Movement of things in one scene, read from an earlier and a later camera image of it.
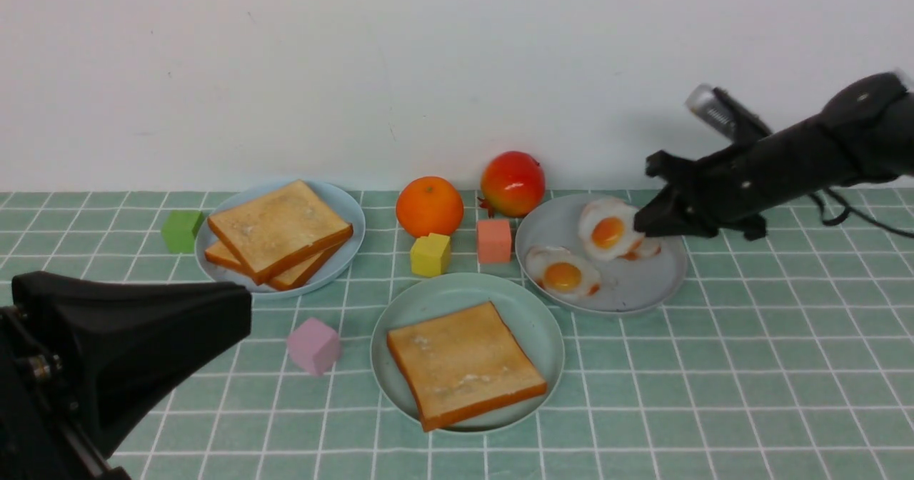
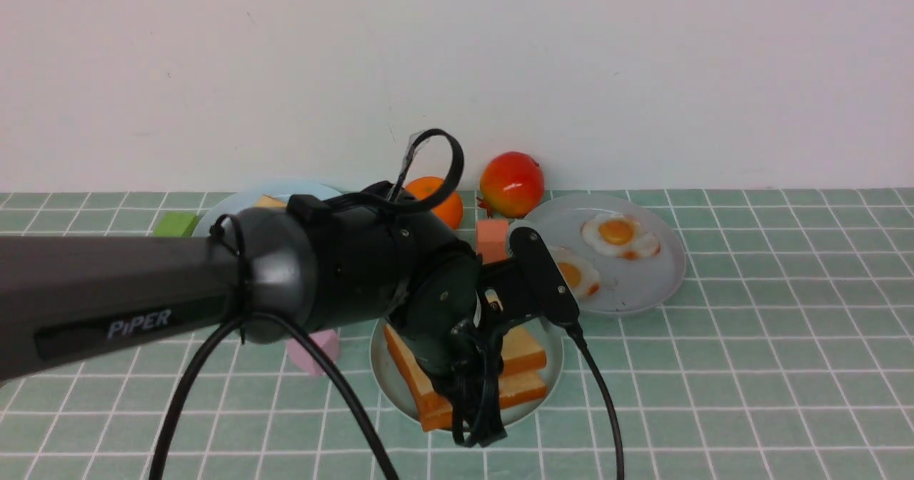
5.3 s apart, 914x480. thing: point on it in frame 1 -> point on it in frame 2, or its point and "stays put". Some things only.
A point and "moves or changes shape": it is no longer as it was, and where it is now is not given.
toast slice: [273, 233] moves or changes shape
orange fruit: [430, 205] stays put
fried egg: [554, 268] stays put
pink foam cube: [314, 346] stays put
